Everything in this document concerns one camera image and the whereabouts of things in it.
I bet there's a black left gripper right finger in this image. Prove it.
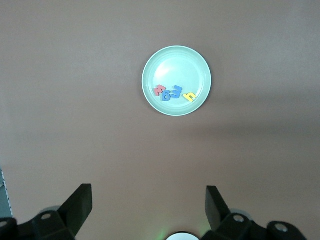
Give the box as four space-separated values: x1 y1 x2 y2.
201 185 307 240

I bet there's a yellow lowercase letter h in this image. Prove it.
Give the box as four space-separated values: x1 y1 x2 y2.
183 92 198 103

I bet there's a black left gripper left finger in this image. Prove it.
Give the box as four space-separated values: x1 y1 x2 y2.
0 183 93 240

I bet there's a green plate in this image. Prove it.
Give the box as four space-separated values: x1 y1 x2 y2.
141 45 213 117

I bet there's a red lowercase letter w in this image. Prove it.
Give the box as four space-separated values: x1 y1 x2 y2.
152 84 166 97

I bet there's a brown table mat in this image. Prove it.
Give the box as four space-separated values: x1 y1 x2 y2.
0 0 320 240

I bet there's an aluminium frame post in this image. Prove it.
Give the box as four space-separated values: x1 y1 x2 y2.
0 164 15 220

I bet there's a blue lowercase letter m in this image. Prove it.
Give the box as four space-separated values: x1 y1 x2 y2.
170 85 184 99

